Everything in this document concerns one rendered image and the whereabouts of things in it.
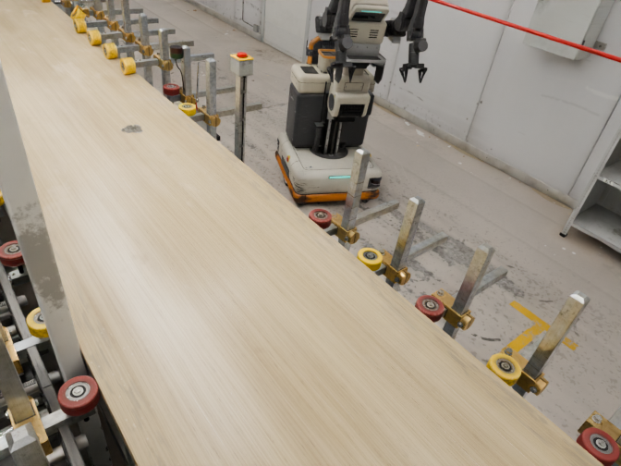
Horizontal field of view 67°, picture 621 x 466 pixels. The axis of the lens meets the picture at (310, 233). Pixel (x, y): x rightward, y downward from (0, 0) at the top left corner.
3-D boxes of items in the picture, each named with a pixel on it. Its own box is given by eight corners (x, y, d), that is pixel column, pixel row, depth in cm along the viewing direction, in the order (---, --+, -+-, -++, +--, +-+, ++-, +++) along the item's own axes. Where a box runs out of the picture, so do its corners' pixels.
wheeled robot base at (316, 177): (273, 158, 371) (275, 128, 356) (348, 155, 389) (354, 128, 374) (293, 206, 321) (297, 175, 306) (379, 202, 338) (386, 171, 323)
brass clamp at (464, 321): (438, 298, 150) (443, 287, 147) (472, 325, 143) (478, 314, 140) (425, 305, 147) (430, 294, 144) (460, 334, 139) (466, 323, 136)
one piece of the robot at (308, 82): (282, 147, 358) (292, 31, 308) (349, 145, 374) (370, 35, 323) (293, 169, 333) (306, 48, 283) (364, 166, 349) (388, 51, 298)
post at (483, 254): (436, 352, 157) (485, 239, 128) (444, 360, 155) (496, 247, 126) (430, 358, 155) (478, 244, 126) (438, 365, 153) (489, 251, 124)
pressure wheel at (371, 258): (361, 292, 151) (368, 265, 144) (347, 276, 156) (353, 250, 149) (381, 284, 155) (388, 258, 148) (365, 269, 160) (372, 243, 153)
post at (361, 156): (340, 257, 183) (363, 145, 154) (347, 263, 181) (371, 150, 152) (334, 260, 181) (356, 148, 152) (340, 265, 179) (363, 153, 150)
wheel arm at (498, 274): (496, 273, 164) (501, 263, 161) (505, 278, 162) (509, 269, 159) (413, 324, 140) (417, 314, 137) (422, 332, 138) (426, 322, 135)
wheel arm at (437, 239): (439, 239, 179) (442, 229, 177) (445, 243, 177) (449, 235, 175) (356, 279, 156) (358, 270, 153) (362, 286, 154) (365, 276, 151)
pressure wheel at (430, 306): (429, 345, 137) (440, 318, 130) (403, 332, 140) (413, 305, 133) (437, 327, 143) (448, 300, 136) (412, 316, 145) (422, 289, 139)
